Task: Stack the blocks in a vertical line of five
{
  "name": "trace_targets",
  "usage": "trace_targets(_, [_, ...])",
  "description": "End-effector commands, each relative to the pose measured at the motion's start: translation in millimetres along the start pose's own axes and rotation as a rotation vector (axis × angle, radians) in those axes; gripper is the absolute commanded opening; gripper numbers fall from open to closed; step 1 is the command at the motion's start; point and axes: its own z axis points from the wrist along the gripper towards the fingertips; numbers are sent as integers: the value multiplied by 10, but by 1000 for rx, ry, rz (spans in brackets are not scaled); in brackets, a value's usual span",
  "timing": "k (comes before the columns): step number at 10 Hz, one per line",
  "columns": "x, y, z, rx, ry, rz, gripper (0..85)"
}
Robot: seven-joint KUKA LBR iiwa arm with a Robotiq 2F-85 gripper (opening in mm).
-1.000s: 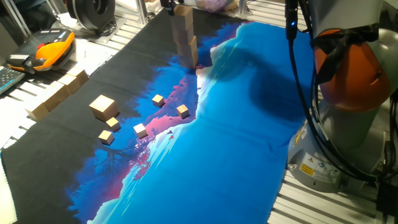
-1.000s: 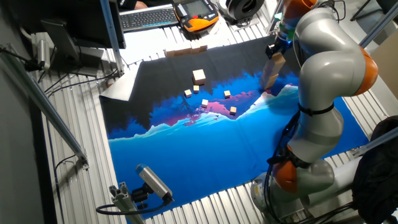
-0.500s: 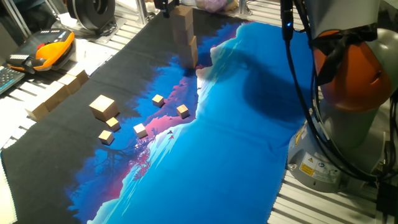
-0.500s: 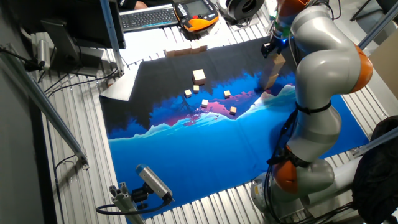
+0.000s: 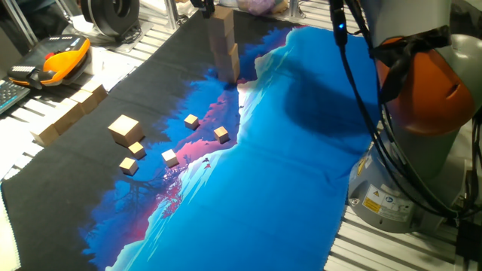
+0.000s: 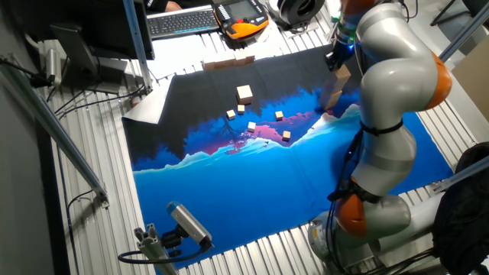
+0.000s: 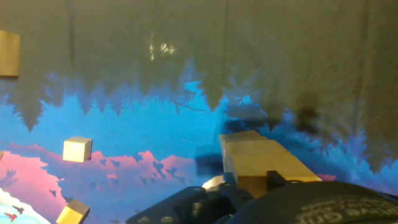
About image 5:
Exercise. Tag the medium wooden cube block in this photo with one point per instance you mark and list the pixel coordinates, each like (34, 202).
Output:
(95, 89)
(60, 120)
(73, 109)
(44, 135)
(84, 99)

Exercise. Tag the purple plastic bag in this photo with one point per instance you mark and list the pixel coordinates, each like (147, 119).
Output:
(256, 7)

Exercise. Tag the silver and orange robot arm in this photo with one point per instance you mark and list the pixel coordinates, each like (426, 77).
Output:
(414, 94)

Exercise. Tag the white foam sheet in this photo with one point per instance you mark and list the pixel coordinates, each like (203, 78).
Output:
(7, 241)

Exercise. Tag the orange and black teach pendant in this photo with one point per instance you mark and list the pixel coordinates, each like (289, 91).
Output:
(60, 62)

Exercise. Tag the large wooden cube block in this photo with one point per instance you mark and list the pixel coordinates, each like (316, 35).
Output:
(124, 128)
(229, 75)
(223, 22)
(226, 58)
(222, 43)

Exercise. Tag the white crumpled cloth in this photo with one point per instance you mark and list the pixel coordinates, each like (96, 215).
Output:
(186, 9)

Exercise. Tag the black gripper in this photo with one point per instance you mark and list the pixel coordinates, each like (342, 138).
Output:
(196, 3)

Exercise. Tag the printed landscape cloth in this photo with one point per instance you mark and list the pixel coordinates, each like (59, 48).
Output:
(263, 188)

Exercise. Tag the black jacket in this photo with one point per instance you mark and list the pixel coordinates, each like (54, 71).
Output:
(468, 15)

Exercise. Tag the black computer keyboard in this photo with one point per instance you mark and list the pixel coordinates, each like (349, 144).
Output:
(11, 96)

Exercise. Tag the white paper sheet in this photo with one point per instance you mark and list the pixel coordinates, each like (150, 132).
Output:
(113, 71)

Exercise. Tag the aluminium frame post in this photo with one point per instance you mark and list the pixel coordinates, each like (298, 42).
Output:
(20, 22)
(172, 13)
(294, 7)

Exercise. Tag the small wooden cube block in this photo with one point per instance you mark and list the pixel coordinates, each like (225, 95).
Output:
(191, 121)
(136, 149)
(221, 134)
(129, 165)
(169, 157)

